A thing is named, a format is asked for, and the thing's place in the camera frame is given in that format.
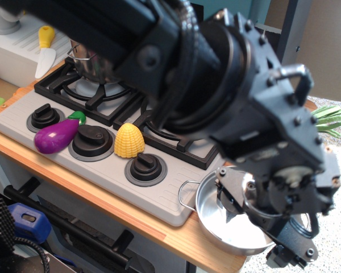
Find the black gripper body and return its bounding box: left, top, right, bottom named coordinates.
left=215, top=166, right=318, bottom=267

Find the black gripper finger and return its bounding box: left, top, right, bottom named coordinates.
left=224, top=207, right=239, bottom=222

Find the small steel pan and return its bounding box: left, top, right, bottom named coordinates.
left=190, top=166, right=318, bottom=262

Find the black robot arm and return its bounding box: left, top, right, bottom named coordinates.
left=0, top=1, right=340, bottom=267

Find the grey toy stove top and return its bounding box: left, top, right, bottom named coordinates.
left=0, top=88, right=223, bottom=226

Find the black right stove knob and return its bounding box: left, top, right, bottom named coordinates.
left=124, top=152, right=168, bottom=187

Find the black stove knob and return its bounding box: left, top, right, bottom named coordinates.
left=68, top=125, right=115, bottom=162
left=124, top=152, right=168, bottom=187
left=26, top=104, right=65, bottom=133

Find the black middle stove knob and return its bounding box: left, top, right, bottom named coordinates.
left=68, top=125, right=115, bottom=162

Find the tall steel pot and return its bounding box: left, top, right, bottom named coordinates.
left=67, top=39, right=120, bottom=84

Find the black left stove knob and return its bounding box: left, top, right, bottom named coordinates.
left=26, top=104, right=65, bottom=133

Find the black right burner grate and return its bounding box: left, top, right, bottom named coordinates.
left=113, top=98, right=218, bottom=170

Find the black burner grate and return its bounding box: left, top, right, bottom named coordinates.
left=34, top=59, right=151, bottom=130
left=113, top=98, right=218, bottom=170

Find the yellow toy corn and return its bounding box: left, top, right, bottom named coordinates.
left=114, top=123, right=145, bottom=158

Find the black left burner grate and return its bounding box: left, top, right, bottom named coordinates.
left=34, top=59, right=151, bottom=130

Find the cardboard panel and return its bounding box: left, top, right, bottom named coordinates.
left=265, top=1, right=341, bottom=101

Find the purple toy eggplant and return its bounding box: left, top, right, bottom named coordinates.
left=34, top=111, right=86, bottom=154

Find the blue clamp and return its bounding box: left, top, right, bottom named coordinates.
left=8, top=203, right=52, bottom=244

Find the white toy sink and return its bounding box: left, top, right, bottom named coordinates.
left=0, top=11, right=72, bottom=88

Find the grey toy faucet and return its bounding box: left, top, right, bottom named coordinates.
left=0, top=7, right=24, bottom=35

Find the black oven door handle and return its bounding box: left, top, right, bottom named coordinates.
left=3, top=177, right=134, bottom=271

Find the black braided cable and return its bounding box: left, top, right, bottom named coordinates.
left=14, top=237, right=49, bottom=273

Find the yellow handled toy knife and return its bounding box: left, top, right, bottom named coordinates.
left=35, top=26, right=56, bottom=79

